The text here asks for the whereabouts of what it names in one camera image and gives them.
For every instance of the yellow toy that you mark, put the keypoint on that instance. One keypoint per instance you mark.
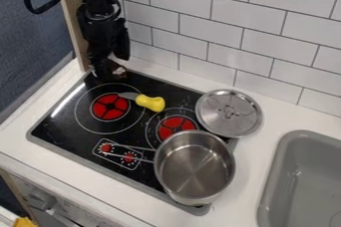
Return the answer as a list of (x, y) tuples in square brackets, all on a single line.
[(23, 222)]

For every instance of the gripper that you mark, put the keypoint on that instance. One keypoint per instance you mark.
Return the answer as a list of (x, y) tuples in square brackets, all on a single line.
[(101, 66)]

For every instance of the toy sink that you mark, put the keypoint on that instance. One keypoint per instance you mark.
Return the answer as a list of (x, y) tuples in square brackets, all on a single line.
[(306, 184)]

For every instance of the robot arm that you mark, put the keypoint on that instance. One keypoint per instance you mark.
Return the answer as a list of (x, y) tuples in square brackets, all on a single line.
[(100, 22)]

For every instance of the silver pot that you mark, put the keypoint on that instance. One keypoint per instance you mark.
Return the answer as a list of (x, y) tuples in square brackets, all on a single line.
[(194, 168)]

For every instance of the silver lid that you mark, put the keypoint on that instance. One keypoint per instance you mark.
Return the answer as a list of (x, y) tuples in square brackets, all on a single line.
[(228, 113)]

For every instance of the toy stove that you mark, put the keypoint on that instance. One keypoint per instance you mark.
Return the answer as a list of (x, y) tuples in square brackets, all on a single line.
[(84, 124)]

